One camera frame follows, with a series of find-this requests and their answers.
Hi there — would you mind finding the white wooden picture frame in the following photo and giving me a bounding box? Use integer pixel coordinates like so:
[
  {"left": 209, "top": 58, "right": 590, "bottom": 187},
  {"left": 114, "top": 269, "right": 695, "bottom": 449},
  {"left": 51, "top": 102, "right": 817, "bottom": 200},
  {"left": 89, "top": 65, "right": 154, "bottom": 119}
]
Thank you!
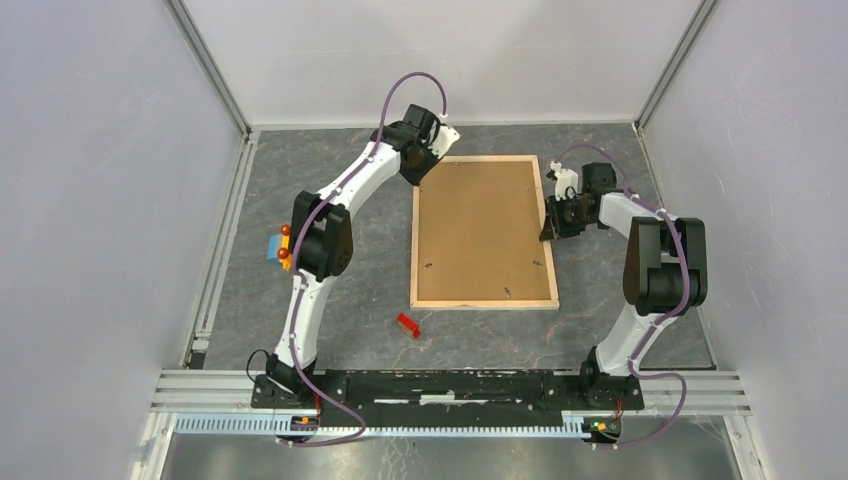
[{"left": 410, "top": 155, "right": 560, "bottom": 310}]

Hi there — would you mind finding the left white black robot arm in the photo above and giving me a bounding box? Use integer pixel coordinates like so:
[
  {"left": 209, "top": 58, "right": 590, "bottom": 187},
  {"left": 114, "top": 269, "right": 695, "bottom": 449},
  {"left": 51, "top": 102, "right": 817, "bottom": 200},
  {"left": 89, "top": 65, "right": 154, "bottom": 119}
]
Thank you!
[{"left": 266, "top": 105, "right": 461, "bottom": 408}]

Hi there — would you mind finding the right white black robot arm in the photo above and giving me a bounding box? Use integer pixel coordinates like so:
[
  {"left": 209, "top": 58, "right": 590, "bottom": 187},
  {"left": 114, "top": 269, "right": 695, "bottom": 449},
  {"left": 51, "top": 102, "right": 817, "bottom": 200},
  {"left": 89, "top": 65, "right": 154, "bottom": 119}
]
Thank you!
[{"left": 539, "top": 161, "right": 708, "bottom": 408}]

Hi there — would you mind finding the red toy brick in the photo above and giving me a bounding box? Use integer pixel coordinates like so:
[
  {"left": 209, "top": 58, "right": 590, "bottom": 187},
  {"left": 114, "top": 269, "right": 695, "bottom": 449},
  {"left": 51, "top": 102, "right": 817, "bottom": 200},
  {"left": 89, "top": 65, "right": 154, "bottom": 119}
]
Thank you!
[{"left": 396, "top": 313, "right": 421, "bottom": 339}]

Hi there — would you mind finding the orange blue toy block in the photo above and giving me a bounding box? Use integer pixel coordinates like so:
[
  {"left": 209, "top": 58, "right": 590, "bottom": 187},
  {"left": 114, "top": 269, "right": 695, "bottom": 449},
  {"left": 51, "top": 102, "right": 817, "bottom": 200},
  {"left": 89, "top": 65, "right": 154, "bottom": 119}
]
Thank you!
[{"left": 266, "top": 224, "right": 292, "bottom": 271}]

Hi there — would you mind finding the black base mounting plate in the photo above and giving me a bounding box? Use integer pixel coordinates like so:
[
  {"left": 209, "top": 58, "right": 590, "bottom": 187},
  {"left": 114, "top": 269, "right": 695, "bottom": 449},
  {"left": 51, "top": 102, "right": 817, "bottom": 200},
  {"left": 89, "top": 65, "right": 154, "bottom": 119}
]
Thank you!
[{"left": 251, "top": 369, "right": 645, "bottom": 429}]

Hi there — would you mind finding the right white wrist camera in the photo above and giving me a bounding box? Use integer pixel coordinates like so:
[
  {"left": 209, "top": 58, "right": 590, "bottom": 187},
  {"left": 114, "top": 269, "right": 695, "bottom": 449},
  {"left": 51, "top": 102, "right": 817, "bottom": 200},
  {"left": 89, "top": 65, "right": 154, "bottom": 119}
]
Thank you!
[{"left": 546, "top": 161, "right": 579, "bottom": 201}]

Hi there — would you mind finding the aluminium rail frame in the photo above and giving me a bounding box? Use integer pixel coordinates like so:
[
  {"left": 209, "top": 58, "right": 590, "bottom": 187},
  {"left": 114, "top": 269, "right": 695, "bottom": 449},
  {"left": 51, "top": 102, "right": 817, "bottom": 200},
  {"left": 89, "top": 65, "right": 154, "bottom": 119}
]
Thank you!
[{"left": 129, "top": 368, "right": 770, "bottom": 480}]

